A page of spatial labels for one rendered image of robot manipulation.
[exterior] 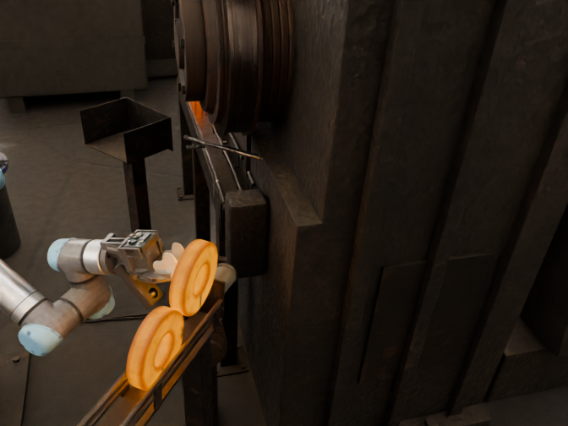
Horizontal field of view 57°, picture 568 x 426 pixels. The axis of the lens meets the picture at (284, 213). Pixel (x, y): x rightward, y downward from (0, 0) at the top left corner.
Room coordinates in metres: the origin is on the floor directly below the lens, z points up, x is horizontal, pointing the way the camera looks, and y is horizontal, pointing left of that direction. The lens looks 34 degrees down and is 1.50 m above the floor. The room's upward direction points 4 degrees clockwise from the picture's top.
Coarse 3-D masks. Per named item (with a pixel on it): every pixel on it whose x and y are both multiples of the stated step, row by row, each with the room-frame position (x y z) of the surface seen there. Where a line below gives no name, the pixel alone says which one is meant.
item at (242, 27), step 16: (224, 0) 1.17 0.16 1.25; (240, 0) 1.17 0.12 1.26; (240, 16) 1.15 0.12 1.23; (256, 16) 1.16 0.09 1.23; (240, 32) 1.13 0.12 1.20; (256, 32) 1.14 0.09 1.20; (240, 48) 1.12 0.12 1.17; (256, 48) 1.13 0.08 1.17; (240, 64) 1.12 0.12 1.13; (256, 64) 1.13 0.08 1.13; (240, 80) 1.12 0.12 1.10; (256, 80) 1.13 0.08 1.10; (240, 96) 1.12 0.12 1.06; (240, 112) 1.14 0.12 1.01; (224, 128) 1.17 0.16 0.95; (240, 128) 1.20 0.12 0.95
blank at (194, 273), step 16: (192, 256) 0.78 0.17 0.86; (208, 256) 0.83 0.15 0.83; (176, 272) 0.76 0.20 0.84; (192, 272) 0.76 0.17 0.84; (208, 272) 0.83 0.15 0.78; (176, 288) 0.74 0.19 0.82; (192, 288) 0.76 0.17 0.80; (208, 288) 0.83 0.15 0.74; (176, 304) 0.73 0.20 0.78; (192, 304) 0.76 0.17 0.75
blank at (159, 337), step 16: (144, 320) 0.67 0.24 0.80; (160, 320) 0.67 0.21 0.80; (176, 320) 0.71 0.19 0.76; (144, 336) 0.64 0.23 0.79; (160, 336) 0.66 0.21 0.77; (176, 336) 0.71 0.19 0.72; (128, 352) 0.62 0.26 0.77; (144, 352) 0.62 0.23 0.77; (160, 352) 0.69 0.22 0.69; (176, 352) 0.71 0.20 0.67; (128, 368) 0.61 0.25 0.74; (144, 368) 0.61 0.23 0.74; (160, 368) 0.65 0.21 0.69; (144, 384) 0.60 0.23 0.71
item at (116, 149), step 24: (96, 120) 1.79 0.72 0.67; (120, 120) 1.87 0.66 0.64; (144, 120) 1.84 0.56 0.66; (168, 120) 1.73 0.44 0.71; (96, 144) 1.74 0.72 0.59; (120, 144) 1.74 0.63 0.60; (144, 144) 1.64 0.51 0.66; (168, 144) 1.73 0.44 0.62; (144, 168) 1.73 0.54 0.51; (144, 192) 1.72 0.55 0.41; (144, 216) 1.71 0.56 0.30
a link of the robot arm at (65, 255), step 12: (60, 240) 0.91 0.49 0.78; (72, 240) 0.90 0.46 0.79; (84, 240) 0.89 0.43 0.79; (48, 252) 0.88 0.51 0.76; (60, 252) 0.87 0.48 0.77; (72, 252) 0.87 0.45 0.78; (60, 264) 0.86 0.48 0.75; (72, 264) 0.85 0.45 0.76; (72, 276) 0.85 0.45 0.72; (84, 276) 0.86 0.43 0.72
